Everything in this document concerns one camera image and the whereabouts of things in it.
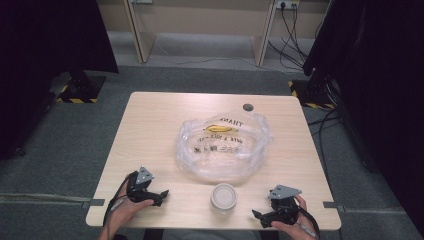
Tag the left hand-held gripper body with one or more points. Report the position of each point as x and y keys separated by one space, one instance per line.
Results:
x=139 y=190

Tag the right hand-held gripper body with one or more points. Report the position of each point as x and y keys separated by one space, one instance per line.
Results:
x=283 y=210

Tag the person's left hand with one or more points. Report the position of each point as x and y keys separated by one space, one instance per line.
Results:
x=124 y=210

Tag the person's right hand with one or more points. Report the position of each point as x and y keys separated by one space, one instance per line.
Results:
x=301 y=230

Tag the white round lidded cup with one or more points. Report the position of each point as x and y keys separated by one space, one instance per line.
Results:
x=223 y=196

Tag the grey tape strip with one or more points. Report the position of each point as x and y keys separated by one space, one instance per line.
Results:
x=333 y=205
x=95 y=203

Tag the clear printed plastic bag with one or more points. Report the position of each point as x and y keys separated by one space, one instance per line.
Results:
x=226 y=161

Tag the grey round table grommet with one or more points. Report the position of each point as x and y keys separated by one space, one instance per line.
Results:
x=248 y=107

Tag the black striped stand base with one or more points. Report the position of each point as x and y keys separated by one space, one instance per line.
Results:
x=81 y=90
x=313 y=95

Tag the beige wooden desk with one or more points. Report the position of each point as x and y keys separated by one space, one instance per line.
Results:
x=141 y=40

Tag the black curtain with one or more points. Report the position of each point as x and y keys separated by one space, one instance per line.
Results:
x=40 y=66
x=383 y=83

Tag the white wall socket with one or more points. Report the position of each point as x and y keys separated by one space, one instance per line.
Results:
x=287 y=4

